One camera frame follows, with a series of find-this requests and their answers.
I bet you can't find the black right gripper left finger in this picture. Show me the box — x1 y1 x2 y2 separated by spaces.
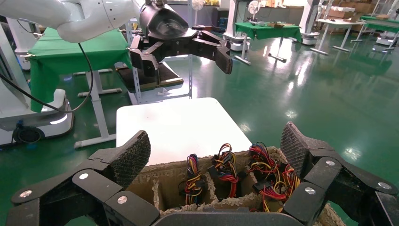
6 130 160 226

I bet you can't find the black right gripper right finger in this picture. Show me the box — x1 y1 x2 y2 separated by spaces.
280 121 399 226

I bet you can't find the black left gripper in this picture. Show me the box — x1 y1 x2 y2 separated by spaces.
128 3 233 79

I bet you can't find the dark brown mat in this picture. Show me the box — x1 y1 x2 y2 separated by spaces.
116 62 184 94

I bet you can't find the white standing fan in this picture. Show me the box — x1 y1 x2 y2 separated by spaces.
247 0 261 23
192 0 204 27

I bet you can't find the brown cardboard divider box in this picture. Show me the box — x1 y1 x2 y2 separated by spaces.
126 146 347 226

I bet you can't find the green cloth covered table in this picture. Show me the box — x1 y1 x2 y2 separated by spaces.
351 16 399 52
28 27 133 149
234 22 303 65

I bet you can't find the small brown cardboard box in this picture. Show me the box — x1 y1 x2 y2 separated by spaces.
267 21 294 29

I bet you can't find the white work table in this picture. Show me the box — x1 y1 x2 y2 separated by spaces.
311 18 366 57

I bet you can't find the brown cardboard carton stack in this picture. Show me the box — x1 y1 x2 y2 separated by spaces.
340 0 375 15

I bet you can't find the metal angle frame rack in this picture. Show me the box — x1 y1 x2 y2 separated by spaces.
124 0 194 105

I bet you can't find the right coloured wire bundle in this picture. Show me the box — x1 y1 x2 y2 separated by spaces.
247 142 302 213

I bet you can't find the coloured wire bundle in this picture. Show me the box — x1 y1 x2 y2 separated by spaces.
208 143 239 200
247 142 302 213

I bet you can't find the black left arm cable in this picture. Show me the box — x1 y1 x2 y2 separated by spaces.
0 42 94 113

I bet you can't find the grey power supply with cables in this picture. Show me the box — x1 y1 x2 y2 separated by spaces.
179 153 207 207

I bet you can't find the middle coloured wire bundle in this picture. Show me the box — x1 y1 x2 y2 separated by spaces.
208 143 239 200

